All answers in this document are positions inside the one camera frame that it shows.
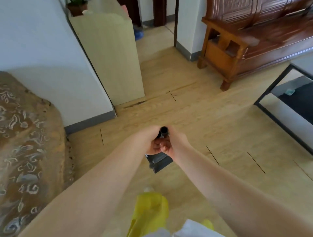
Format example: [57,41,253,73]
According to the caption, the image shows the person's right hand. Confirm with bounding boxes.
[159,126,192,159]

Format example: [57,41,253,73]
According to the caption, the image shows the person's left hand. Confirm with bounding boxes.
[136,125,164,156]

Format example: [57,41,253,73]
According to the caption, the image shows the dark grey long-handled dustpan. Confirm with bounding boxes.
[145,152,174,174]

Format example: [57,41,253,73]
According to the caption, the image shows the person's right forearm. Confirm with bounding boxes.
[175,145,313,237]

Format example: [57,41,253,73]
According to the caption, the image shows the person's left forearm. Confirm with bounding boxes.
[18,133,150,237]

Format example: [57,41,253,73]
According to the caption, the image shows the person's yellow clothing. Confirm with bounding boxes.
[127,191,215,237]

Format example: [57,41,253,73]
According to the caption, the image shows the person's white shirt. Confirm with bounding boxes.
[144,218,225,237]

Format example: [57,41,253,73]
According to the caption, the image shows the dark grey skirting board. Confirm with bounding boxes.
[64,110,117,135]
[176,40,202,62]

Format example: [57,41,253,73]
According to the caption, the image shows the beige wooden cabinet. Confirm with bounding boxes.
[68,4,145,107]

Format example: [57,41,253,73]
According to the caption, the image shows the brown patterned sofa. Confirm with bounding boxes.
[0,71,75,237]

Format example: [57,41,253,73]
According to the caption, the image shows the dark brown door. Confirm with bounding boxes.
[153,0,167,27]

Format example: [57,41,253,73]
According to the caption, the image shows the reddish brown wooden bench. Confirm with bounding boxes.
[197,0,313,91]

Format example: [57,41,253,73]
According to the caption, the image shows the grey table with black frame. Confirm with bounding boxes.
[254,62,313,156]

